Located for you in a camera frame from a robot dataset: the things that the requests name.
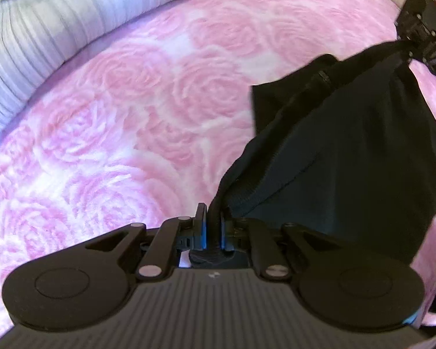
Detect black zip fleece jacket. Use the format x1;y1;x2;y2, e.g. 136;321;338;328
207;41;436;264

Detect pink rose bed blanket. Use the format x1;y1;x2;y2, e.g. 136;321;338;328
0;0;436;335

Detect white ribbed rolled quilt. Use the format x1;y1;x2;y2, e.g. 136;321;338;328
0;0;173;134

